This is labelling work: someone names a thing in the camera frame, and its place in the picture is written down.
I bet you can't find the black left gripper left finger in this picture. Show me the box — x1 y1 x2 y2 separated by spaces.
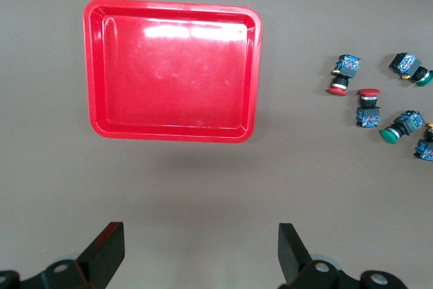
0 221 125 289

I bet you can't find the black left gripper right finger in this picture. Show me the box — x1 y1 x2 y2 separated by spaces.
277 223 407 289

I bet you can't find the yellow mushroom push button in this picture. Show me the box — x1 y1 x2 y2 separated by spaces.
413 122 433 162

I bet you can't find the red mushroom push button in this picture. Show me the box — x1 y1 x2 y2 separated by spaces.
326 53 362 97
355 88 382 129

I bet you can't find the brown table cover mat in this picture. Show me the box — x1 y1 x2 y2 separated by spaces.
0 0 433 289

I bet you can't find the green mushroom push button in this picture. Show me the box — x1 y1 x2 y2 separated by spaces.
388 51 433 87
379 110 426 143

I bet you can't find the red plastic tray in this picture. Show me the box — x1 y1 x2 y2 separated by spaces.
83 0 263 143

